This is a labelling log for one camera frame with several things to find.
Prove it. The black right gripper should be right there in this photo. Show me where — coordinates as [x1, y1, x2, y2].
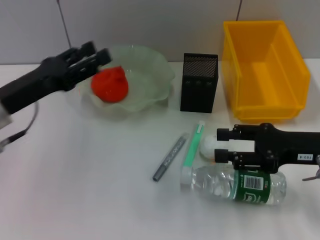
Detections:
[214, 122, 320, 175]

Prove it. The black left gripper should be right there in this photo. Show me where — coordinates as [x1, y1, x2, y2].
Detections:
[0, 41, 114, 114]

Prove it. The white paper ball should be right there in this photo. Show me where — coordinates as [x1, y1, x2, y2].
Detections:
[199, 134, 221, 160]

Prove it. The green pen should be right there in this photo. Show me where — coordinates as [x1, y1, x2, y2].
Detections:
[181, 121, 206, 171]

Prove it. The orange fruit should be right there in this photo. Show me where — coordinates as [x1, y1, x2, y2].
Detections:
[90, 65, 130, 103]

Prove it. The clear water bottle green label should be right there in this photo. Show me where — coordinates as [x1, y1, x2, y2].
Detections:
[180, 164, 287, 206]

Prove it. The grey marker pen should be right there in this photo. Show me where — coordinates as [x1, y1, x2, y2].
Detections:
[152, 132, 188, 183]

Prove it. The black mesh pen holder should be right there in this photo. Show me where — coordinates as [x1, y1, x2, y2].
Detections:
[179, 52, 219, 114]

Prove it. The green glass fruit plate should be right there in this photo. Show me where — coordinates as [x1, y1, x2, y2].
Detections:
[76, 44, 176, 121]

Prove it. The yellow plastic bin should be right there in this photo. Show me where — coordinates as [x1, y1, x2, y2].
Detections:
[223, 20, 312, 124]

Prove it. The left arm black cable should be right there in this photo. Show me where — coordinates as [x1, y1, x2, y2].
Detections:
[0, 101, 40, 149]

